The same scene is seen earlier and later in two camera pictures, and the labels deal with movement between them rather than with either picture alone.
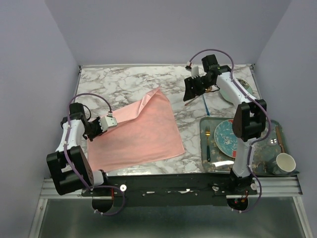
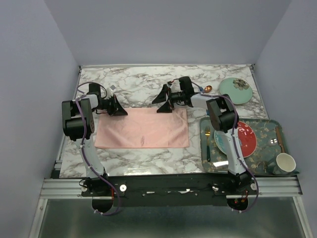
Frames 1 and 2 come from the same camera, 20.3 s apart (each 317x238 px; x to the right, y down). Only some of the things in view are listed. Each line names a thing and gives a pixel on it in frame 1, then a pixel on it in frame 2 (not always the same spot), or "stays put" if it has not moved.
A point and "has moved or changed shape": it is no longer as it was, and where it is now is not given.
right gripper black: [189, 93] to [162, 97]
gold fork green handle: [207, 132] stays put
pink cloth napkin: [145, 131] has moved or changed shape
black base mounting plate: [167, 190] stays put
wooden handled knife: [280, 140] stays put
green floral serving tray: [263, 156] stays put
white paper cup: [286, 162] stays put
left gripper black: [99, 132] to [116, 109]
